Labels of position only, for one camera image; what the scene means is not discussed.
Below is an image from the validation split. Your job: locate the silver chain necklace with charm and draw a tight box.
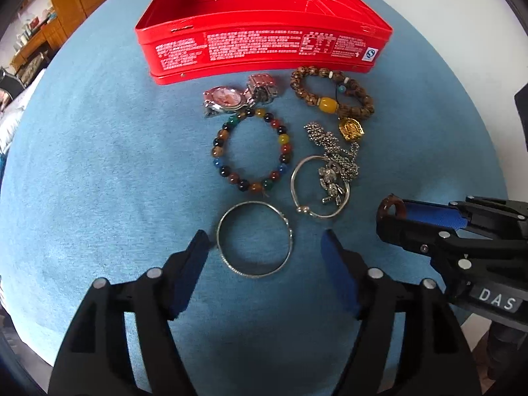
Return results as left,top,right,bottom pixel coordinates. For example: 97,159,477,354
304,121,361,207

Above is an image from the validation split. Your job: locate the silver wristwatch pink face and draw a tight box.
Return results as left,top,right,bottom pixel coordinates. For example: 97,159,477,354
202,73,285,119

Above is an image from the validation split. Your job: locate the thin silver bangle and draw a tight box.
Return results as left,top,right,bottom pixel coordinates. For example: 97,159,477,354
290,154,351,219

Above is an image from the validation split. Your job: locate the wooden desk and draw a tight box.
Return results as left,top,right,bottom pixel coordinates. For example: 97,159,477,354
10,18,69,75

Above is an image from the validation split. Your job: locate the multicolour bead bracelet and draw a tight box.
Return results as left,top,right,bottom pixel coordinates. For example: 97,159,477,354
211,107,293,195

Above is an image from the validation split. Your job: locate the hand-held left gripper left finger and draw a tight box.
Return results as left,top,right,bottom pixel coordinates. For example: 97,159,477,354
47,229,213,396

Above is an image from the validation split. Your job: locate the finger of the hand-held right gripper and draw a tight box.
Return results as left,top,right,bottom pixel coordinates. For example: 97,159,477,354
402,195,528,241
375,212,475,273

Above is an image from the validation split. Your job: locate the black office chair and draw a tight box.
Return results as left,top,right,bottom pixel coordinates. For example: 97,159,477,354
0,70,25,100

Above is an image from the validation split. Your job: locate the brown wooden ring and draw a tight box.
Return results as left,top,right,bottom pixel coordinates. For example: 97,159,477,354
379,193,409,220

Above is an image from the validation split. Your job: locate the blue blanket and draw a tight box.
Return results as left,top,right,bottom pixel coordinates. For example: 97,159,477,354
0,0,510,380

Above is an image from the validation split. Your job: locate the white duvet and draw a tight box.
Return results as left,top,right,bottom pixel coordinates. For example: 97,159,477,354
0,70,46,161

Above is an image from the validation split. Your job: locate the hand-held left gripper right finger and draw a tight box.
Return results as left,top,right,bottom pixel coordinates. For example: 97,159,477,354
321,229,483,396

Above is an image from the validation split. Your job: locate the large silver bangle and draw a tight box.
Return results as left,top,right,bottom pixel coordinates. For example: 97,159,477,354
216,200,296,279

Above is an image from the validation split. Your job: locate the gold pendant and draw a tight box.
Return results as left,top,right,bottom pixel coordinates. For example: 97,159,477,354
338,116,366,143

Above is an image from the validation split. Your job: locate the brown patterned bead bracelet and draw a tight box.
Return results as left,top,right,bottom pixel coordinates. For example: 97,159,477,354
290,65,376,121

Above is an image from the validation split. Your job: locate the red tin box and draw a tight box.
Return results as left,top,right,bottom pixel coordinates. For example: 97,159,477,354
134,0,393,86

